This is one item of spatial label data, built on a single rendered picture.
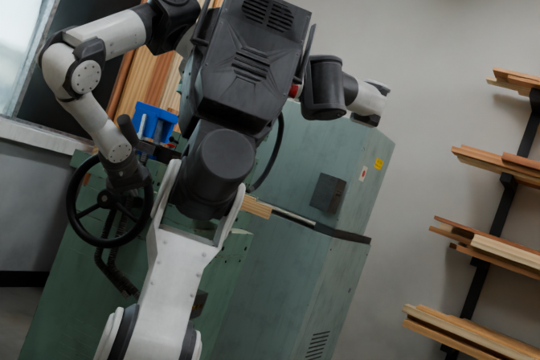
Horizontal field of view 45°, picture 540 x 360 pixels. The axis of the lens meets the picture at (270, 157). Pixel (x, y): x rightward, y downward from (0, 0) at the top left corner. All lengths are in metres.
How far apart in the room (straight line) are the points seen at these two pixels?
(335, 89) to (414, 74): 2.89
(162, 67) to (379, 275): 1.91
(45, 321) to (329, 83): 1.24
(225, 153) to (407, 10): 3.51
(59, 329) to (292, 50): 1.26
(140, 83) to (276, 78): 2.40
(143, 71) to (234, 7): 2.35
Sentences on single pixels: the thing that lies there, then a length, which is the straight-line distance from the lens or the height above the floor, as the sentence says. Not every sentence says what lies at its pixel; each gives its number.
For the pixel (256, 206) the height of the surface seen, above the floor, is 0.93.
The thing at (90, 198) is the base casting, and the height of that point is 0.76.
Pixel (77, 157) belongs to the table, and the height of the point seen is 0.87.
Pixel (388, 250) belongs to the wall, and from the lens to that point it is 4.35.
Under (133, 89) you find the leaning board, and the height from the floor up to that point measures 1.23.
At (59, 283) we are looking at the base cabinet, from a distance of 2.27.
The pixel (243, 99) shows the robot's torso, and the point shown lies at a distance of 1.41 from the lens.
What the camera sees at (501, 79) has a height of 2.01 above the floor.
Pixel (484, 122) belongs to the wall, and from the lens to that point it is 4.35.
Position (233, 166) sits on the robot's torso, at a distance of 1.27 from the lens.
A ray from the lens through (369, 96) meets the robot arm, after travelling 1.78.
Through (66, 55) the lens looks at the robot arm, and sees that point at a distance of 1.47.
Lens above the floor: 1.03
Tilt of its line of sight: 2 degrees up
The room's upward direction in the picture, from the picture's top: 20 degrees clockwise
